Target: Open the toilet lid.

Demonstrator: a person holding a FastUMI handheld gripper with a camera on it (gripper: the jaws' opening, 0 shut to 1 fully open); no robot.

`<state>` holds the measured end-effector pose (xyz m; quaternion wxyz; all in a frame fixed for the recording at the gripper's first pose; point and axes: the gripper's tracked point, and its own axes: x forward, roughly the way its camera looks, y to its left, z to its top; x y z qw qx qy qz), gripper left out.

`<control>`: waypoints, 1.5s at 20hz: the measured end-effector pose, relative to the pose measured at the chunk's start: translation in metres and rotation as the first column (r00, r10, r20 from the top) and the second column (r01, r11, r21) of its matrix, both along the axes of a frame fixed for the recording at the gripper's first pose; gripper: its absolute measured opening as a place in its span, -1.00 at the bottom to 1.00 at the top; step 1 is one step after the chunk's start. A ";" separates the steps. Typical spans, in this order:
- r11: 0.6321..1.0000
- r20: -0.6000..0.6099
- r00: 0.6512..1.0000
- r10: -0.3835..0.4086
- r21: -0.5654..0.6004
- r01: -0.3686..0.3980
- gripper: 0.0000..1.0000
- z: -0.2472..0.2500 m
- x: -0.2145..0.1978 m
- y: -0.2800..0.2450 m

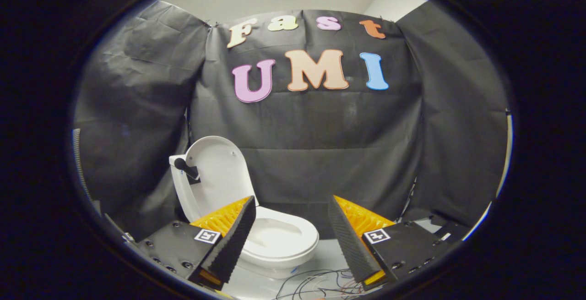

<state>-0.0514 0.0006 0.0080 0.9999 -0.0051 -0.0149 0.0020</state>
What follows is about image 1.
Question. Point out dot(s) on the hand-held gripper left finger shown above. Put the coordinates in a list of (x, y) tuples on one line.
[(236, 236)]

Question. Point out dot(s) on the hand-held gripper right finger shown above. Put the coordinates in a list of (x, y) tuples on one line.
[(345, 238)]

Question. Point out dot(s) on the white toilet lid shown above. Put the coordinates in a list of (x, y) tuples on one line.
[(219, 171)]

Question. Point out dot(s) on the white toilet seat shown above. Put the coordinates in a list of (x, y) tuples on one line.
[(309, 237)]

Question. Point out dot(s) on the white toilet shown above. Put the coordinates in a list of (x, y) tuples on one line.
[(274, 267)]

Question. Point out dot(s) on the black backdrop cloth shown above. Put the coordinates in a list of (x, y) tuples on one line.
[(311, 144)]

